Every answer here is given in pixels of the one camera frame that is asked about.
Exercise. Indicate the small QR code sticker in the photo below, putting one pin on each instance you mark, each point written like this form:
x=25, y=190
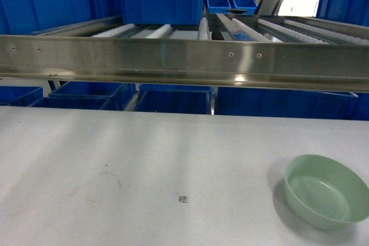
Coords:
x=183, y=198

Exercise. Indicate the grey office chair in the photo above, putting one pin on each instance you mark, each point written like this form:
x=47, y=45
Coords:
x=269, y=7

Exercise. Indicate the blue bin lower middle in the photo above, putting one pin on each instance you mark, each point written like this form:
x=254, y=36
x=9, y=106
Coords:
x=174, y=99

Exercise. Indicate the blue bin lower left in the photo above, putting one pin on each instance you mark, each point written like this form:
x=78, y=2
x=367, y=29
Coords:
x=111, y=96

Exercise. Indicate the green bowl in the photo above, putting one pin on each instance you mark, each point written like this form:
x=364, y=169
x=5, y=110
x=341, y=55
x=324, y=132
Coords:
x=325, y=193

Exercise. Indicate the stainless steel roller shelf rack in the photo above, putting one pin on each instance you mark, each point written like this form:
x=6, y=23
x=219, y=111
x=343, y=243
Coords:
x=281, y=52

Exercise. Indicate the blue bin far right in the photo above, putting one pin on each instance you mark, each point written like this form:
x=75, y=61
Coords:
x=346, y=11

